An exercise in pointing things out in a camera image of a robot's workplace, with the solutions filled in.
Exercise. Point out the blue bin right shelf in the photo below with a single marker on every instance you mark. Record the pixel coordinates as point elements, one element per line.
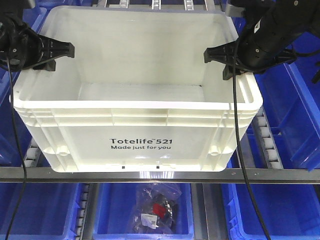
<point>291,101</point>

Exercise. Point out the left white roller track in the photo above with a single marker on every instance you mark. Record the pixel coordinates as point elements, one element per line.
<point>32,155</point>

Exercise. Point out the back roller track left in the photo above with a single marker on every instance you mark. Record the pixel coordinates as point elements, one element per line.
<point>124,4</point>

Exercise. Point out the steel front shelf rail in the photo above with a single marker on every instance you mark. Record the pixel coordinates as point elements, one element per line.
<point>226,176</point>

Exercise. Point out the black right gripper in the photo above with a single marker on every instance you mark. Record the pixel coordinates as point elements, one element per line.
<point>259,46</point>

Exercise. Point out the blue bin left shelf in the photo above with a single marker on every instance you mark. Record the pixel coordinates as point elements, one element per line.
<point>9,154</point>

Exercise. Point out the blue bin lower middle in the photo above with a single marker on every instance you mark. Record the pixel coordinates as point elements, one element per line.
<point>114,206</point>

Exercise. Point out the blue bin shelf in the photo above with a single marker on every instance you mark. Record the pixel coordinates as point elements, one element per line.
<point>291,101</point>
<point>9,154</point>

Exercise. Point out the white Totelife plastic bin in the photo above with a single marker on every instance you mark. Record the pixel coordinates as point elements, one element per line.
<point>138,95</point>

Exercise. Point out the back roller track middle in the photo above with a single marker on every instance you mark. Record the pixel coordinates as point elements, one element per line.
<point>156,4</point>

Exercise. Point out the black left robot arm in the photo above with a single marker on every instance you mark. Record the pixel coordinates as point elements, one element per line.
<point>15,8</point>

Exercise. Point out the blue bin lower left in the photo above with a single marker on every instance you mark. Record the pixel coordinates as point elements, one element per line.
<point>47,211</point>

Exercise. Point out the right white roller track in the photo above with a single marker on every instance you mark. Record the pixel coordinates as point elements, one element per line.
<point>265,141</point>

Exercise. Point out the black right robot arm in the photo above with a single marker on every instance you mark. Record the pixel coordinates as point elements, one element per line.
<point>302,15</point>

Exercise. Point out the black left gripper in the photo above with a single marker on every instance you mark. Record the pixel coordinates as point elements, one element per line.
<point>22,48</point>

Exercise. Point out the white roller track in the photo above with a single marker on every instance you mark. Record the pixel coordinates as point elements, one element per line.
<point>82,212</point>
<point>32,155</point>
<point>265,141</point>

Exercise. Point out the blue bin lower right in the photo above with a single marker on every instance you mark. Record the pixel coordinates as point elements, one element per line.
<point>290,211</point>

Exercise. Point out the lower white roller track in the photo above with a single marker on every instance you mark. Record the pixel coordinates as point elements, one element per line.
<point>82,212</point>

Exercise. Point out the blue bin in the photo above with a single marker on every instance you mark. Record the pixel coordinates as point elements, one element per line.
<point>114,206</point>
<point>290,211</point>
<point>47,211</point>

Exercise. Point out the back roller track right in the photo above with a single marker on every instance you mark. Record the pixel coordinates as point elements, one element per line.
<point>188,5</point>

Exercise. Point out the plastic bag with parts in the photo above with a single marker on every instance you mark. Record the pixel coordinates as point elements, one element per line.
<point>156,208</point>

